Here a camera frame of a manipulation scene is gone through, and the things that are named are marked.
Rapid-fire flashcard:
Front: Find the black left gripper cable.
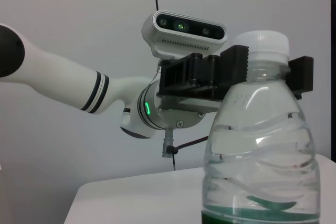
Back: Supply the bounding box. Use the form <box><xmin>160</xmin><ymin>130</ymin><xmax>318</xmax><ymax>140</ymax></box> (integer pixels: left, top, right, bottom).
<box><xmin>167</xmin><ymin>136</ymin><xmax>211</xmax><ymax>172</ymax></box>

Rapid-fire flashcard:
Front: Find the clear plastic water bottle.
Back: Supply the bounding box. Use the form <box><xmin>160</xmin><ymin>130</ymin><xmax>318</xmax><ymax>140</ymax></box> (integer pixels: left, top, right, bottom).
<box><xmin>201</xmin><ymin>30</ymin><xmax>322</xmax><ymax>224</ymax></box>

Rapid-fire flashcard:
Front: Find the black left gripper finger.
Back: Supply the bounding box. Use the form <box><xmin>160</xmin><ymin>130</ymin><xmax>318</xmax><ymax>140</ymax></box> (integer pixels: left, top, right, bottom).
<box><xmin>287</xmin><ymin>56</ymin><xmax>314</xmax><ymax>99</ymax></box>

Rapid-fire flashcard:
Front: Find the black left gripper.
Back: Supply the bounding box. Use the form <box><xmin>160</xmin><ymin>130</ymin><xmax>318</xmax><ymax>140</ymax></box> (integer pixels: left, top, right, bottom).
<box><xmin>156</xmin><ymin>45</ymin><xmax>249</xmax><ymax>101</ymax></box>

